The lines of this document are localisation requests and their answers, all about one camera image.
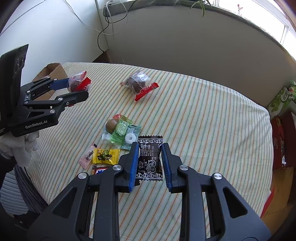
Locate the red clear chocolate snack bag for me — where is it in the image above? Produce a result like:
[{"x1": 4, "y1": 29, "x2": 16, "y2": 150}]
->
[{"x1": 68, "y1": 71, "x2": 91, "y2": 92}]

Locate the white cable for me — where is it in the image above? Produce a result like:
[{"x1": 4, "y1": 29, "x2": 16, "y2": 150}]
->
[{"x1": 63, "y1": 0, "x2": 130, "y2": 63}]

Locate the black cable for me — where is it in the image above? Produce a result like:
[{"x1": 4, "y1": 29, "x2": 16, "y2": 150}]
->
[{"x1": 96, "y1": 0, "x2": 139, "y2": 54}]

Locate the Snickers bar Chinese label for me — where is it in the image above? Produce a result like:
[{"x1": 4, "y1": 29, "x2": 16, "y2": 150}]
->
[{"x1": 91, "y1": 165, "x2": 109, "y2": 175}]

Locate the pink candy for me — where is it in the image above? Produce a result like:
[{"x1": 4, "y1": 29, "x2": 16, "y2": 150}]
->
[{"x1": 78, "y1": 143, "x2": 97, "y2": 169}]

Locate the green candy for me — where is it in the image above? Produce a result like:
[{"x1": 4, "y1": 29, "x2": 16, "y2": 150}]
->
[{"x1": 110, "y1": 116, "x2": 132, "y2": 147}]

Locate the green snack carton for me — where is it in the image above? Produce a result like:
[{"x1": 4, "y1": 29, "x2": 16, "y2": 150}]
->
[{"x1": 267, "y1": 80, "x2": 295, "y2": 119}]

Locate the teal mint ring candy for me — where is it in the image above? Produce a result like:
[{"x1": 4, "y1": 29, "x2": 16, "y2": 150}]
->
[{"x1": 121, "y1": 125, "x2": 142, "y2": 150}]

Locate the striped tablecloth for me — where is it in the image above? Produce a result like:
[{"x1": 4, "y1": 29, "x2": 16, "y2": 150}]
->
[{"x1": 25, "y1": 62, "x2": 274, "y2": 241}]

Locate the open cardboard box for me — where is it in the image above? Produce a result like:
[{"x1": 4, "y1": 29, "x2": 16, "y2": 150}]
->
[{"x1": 32, "y1": 62, "x2": 68, "y2": 102}]

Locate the small hanging plant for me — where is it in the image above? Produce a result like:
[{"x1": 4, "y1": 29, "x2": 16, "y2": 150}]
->
[{"x1": 189, "y1": 0, "x2": 211, "y2": 17}]

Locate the white refrigerator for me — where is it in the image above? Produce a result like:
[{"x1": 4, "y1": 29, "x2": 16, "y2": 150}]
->
[{"x1": 0, "y1": 0, "x2": 110, "y2": 68}]

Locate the black patterned snack packet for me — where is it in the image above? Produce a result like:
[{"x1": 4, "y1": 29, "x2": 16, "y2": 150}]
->
[{"x1": 135, "y1": 136, "x2": 163, "y2": 186}]

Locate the white gloved left hand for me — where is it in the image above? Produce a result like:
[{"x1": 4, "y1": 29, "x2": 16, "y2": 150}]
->
[{"x1": 1, "y1": 131, "x2": 39, "y2": 167}]

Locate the brown egg snack pack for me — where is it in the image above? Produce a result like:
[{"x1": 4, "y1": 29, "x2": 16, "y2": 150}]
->
[{"x1": 101, "y1": 114, "x2": 124, "y2": 146}]

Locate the yellow candy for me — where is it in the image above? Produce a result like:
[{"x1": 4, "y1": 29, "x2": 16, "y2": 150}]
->
[{"x1": 92, "y1": 149, "x2": 120, "y2": 165}]

